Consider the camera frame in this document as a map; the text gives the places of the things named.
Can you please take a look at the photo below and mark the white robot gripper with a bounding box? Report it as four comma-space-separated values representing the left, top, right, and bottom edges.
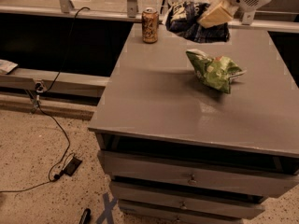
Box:
197, 0, 272, 28

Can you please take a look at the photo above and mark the blue chip bag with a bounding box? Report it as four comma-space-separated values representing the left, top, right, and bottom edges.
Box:
163, 2, 230, 43

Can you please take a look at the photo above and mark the green chip bag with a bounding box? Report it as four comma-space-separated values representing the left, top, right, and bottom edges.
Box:
186, 49, 246, 94

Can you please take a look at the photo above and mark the orange soda can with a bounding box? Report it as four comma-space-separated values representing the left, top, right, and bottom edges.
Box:
142, 7, 159, 43

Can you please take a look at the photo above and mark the grey drawer cabinet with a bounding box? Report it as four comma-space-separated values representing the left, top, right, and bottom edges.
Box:
88, 22, 299, 224

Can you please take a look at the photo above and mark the top grey drawer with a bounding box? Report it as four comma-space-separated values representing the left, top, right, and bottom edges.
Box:
98, 150, 299, 198

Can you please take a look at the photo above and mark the grey drawer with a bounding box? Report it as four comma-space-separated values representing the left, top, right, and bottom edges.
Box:
108, 181, 266, 220
117, 199, 244, 224
98, 150, 299, 198

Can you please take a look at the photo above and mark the bottom grey drawer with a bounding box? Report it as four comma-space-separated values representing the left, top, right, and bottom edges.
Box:
117, 199, 244, 224

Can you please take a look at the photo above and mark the black power adapter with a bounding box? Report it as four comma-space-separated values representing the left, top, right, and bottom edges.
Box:
63, 157, 81, 176

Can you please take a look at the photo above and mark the white paper packet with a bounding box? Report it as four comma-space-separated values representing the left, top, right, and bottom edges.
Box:
0, 60, 18, 75

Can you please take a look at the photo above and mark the middle grey drawer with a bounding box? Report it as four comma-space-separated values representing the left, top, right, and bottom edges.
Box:
108, 181, 266, 220

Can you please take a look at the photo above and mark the black marker pen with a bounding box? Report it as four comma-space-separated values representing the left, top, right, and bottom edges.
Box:
79, 208, 91, 224

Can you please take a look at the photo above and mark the grey metal rail beam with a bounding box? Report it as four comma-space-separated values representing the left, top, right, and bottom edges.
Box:
0, 68, 109, 97

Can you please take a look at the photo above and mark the black cable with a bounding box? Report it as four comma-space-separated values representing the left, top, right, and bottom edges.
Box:
0, 7, 92, 194

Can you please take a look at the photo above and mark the metal clamp bracket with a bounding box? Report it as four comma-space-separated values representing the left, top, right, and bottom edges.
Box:
30, 79, 48, 114

